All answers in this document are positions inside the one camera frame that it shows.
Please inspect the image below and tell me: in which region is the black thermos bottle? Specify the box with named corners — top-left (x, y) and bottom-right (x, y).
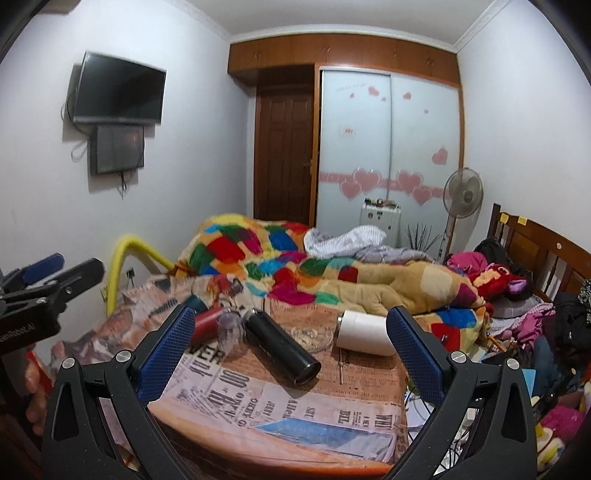
top-left (242, 309), bottom-right (322, 386)

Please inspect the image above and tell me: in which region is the red cup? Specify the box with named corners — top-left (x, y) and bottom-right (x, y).
top-left (189, 306), bottom-right (223, 348)

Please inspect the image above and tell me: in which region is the white thermos cup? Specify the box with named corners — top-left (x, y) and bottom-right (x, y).
top-left (334, 310), bottom-right (396, 357)

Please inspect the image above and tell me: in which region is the clear glass cup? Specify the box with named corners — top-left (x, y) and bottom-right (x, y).
top-left (216, 309), bottom-right (245, 360)

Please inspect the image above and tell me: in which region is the person left hand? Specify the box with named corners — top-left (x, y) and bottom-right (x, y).
top-left (26, 386), bottom-right (47, 436)

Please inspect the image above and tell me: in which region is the yellow foam tube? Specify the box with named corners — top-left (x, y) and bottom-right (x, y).
top-left (102, 234), bottom-right (174, 316)

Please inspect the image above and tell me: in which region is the red plush toy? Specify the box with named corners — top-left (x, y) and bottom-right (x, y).
top-left (468, 264), bottom-right (528, 301)

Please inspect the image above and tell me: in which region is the wooden headboard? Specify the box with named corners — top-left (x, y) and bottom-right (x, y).
top-left (488, 204), bottom-right (590, 301)

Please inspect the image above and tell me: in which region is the newspaper print tablecloth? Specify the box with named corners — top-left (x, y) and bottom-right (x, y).
top-left (50, 275), bottom-right (409, 479)

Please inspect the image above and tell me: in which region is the glass ashtray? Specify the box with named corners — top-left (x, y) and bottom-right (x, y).
top-left (284, 324), bottom-right (334, 353)

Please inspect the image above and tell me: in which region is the colourful patchwork blanket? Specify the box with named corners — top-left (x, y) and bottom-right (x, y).
top-left (174, 214), bottom-right (490, 351)

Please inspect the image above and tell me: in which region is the white striped cloth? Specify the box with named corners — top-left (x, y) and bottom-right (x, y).
top-left (304, 225), bottom-right (387, 259)

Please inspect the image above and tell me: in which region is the white small cabinet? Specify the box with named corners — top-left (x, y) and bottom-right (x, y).
top-left (360, 198), bottom-right (402, 247)

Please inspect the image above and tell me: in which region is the standing electric fan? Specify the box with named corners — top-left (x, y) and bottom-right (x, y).
top-left (440, 167), bottom-right (484, 260)

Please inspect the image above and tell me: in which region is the brown wooden door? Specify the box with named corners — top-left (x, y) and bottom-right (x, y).
top-left (253, 84), bottom-right (314, 224)

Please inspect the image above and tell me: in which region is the white sliding wardrobe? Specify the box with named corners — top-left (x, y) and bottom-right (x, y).
top-left (315, 70), bottom-right (461, 245)

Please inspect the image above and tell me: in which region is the small black wall monitor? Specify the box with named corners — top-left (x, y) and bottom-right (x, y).
top-left (89, 124), bottom-right (145, 176)

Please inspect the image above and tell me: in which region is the wall mounted black television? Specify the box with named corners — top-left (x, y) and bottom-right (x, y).
top-left (72, 51), bottom-right (166, 125)

